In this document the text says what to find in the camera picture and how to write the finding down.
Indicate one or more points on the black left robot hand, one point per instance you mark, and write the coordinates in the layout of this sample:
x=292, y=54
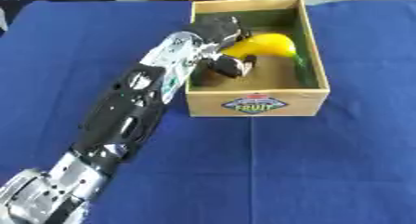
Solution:
x=219, y=32

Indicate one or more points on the yellow toy banana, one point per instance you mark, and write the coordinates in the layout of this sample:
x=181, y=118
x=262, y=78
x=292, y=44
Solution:
x=265, y=45

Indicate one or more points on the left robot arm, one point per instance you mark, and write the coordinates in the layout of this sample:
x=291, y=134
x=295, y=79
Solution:
x=124, y=116

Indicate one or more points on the tan cardboard box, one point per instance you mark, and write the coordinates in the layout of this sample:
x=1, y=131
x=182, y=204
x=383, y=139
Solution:
x=259, y=103

